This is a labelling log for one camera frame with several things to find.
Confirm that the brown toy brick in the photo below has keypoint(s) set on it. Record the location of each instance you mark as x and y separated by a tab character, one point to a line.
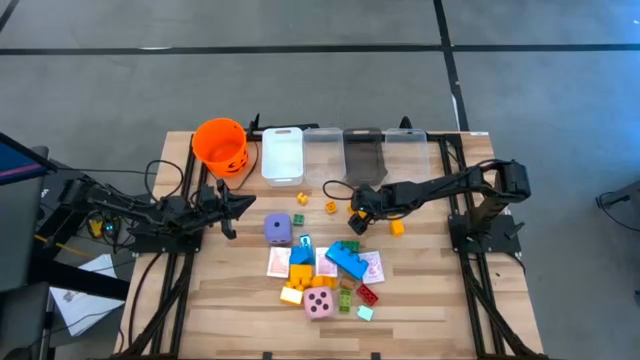
348	283

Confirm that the black equipment stand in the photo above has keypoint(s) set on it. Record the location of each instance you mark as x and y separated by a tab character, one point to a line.
75	282

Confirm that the lime green toy brick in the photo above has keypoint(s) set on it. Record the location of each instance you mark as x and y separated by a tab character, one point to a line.
345	301

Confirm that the clear plastic bin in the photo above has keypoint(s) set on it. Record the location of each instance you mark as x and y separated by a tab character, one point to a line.
324	157
407	157

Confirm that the light yellow hollow brick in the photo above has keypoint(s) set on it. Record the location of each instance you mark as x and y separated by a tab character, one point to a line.
291	296

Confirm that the pink-backed card deck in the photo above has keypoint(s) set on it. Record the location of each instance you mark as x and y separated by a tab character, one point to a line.
327	267

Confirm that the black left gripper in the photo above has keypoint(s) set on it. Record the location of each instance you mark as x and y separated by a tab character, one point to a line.
215	205

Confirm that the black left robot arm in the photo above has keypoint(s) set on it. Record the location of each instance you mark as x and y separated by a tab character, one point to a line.
150	215

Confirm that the orange pumpkin bucket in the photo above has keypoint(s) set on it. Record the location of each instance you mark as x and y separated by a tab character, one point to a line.
220	145

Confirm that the large yellow toy brick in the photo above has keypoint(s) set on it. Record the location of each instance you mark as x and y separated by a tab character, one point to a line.
301	272

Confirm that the light cyan toy brick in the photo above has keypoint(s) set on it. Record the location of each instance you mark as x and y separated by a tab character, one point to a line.
365	313

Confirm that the white plastic bin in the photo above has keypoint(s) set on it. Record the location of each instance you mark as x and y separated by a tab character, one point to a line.
282	155

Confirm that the small yellow notched block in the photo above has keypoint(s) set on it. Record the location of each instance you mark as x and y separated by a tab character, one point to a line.
302	199

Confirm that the pink foam die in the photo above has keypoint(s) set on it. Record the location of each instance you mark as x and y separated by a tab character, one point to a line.
318	302

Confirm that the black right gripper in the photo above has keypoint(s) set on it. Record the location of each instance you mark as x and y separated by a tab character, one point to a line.
375	200

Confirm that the red-backed card deck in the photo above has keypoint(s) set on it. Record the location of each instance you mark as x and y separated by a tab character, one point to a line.
278	262

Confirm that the white paper sheets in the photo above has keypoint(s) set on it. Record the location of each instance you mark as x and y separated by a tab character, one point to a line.
85	305

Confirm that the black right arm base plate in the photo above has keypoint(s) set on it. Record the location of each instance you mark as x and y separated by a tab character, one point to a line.
500	242

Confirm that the dark grey translucent bin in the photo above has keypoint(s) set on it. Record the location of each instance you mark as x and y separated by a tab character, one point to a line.
365	157

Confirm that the large blue toy brick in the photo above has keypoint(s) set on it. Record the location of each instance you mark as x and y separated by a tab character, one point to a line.
345	260

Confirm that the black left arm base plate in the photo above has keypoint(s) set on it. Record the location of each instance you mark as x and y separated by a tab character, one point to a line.
190	245

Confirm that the blue figure toy brick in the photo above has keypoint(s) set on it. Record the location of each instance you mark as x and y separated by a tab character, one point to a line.
301	255

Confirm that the orange-yellow cube block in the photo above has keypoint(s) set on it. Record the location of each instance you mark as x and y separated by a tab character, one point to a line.
397	228

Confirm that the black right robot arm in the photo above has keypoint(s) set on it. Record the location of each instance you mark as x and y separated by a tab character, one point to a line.
440	187

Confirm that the yellow clamp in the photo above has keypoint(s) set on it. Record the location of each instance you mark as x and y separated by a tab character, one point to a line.
95	227

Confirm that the purple foam die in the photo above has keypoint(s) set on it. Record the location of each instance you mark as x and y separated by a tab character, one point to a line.
278	229

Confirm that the small orange block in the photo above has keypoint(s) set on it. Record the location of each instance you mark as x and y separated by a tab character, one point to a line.
331	207

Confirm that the orange-yellow toy brick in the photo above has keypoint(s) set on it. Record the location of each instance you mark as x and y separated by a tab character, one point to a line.
325	281

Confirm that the dark blue monitor screen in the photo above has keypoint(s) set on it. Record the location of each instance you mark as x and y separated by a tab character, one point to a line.
15	160

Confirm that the dark green toy brick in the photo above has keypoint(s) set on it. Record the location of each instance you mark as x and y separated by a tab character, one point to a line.
352	245

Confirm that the red toy brick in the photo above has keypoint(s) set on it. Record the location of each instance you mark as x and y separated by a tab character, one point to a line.
367	295

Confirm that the white pink-printed card deck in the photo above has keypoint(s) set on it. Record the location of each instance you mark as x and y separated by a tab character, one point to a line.
375	270

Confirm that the small green block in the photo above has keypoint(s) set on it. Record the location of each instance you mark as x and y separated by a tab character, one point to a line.
298	219

